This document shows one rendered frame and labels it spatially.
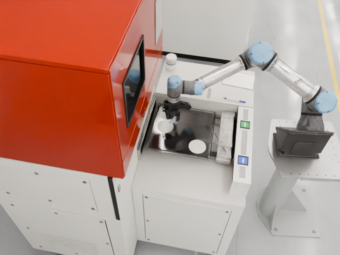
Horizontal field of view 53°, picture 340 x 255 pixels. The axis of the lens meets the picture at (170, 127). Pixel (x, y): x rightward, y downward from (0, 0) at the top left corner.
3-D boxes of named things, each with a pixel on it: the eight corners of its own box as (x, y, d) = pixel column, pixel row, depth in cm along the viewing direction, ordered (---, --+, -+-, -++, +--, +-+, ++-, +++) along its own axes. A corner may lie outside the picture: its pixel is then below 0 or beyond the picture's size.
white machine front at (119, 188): (116, 219, 174) (107, 177, 143) (151, 107, 226) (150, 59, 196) (122, 220, 173) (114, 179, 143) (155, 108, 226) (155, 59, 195)
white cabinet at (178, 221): (137, 245, 249) (130, 187, 187) (163, 142, 311) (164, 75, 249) (224, 262, 242) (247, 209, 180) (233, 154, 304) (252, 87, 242)
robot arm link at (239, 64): (256, 44, 197) (181, 83, 201) (260, 41, 186) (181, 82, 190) (264, 62, 198) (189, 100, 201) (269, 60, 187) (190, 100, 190)
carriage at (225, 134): (215, 162, 195) (216, 159, 192) (221, 116, 218) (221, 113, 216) (229, 165, 194) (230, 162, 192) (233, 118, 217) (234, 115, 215)
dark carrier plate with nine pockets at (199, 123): (147, 147, 195) (147, 146, 194) (160, 105, 217) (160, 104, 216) (207, 157, 191) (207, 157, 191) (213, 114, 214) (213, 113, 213)
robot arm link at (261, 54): (332, 99, 188) (253, 40, 186) (345, 99, 173) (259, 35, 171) (318, 117, 189) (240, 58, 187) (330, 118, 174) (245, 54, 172)
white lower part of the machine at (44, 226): (35, 253, 243) (-7, 197, 181) (76, 160, 295) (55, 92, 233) (131, 272, 236) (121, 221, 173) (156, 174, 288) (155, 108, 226)
